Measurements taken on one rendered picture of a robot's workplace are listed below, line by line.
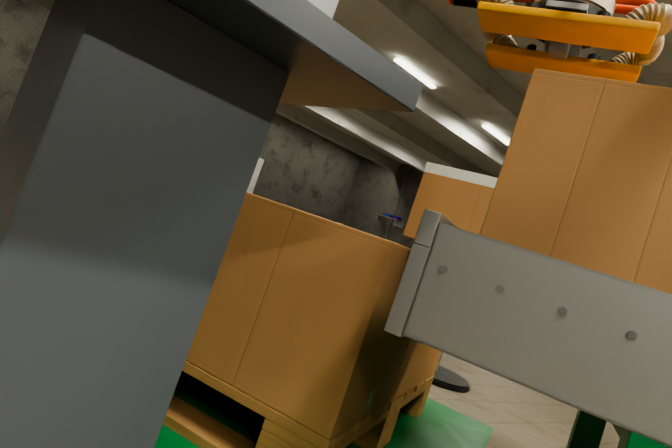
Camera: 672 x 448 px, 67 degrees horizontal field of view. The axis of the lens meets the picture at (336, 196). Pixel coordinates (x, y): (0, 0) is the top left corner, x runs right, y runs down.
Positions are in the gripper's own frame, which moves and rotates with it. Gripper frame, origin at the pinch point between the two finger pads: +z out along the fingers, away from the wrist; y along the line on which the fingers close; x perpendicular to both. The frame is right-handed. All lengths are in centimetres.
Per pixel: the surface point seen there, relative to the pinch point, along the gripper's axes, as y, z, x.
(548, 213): -16, 51, -68
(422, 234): -32, 63, -52
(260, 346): -17, 95, -23
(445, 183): 137, 27, -12
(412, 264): -32, 68, -52
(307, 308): -17, 84, -30
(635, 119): -17, 31, -77
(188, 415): -12, 117, -9
